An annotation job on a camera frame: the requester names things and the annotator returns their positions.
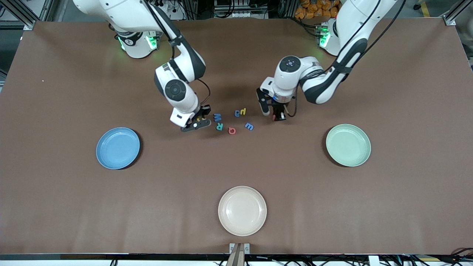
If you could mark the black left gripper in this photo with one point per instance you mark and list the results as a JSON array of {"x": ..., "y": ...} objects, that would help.
[{"x": 278, "y": 108}]

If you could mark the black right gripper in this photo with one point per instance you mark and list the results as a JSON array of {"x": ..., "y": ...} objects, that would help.
[{"x": 203, "y": 111}]

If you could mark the blue foam uppercase M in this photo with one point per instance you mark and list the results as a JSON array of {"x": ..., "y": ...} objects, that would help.
[{"x": 217, "y": 117}]

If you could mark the green foam letter R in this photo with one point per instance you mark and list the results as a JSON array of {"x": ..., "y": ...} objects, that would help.
[{"x": 219, "y": 126}]

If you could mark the pink foam letter Q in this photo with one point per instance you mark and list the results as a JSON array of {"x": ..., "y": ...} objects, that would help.
[{"x": 230, "y": 131}]

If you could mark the blue foam lowercase m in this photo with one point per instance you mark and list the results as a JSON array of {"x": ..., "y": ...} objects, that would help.
[{"x": 249, "y": 126}]

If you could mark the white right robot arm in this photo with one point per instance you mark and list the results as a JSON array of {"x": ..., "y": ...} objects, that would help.
[{"x": 129, "y": 14}]

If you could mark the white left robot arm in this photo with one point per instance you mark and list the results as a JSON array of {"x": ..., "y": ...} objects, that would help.
[{"x": 354, "y": 22}]

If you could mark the green plate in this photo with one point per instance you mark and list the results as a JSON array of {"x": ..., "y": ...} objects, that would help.
[{"x": 354, "y": 155}]

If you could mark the blue plate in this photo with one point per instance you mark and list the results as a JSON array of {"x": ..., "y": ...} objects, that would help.
[{"x": 111, "y": 155}]

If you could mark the beige plate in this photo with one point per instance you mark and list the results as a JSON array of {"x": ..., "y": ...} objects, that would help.
[{"x": 242, "y": 210}]

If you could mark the table cover mat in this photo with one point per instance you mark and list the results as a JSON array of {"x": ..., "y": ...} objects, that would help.
[{"x": 236, "y": 166}]

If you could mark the orange bagged items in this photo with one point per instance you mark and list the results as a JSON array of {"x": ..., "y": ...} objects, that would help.
[{"x": 314, "y": 9}]

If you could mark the grey metal rack device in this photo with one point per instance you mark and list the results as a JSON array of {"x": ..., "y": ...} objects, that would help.
[{"x": 240, "y": 7}]

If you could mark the white power strip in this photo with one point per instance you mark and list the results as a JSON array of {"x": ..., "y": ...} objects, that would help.
[{"x": 168, "y": 5}]

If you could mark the white paper tag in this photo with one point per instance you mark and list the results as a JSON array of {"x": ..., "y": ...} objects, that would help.
[{"x": 374, "y": 261}]

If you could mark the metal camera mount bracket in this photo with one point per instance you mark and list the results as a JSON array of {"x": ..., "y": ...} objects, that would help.
[{"x": 239, "y": 255}]

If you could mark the aluminium frame post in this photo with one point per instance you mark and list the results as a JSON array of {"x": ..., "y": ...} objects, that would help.
[
  {"x": 22, "y": 16},
  {"x": 452, "y": 18}
]

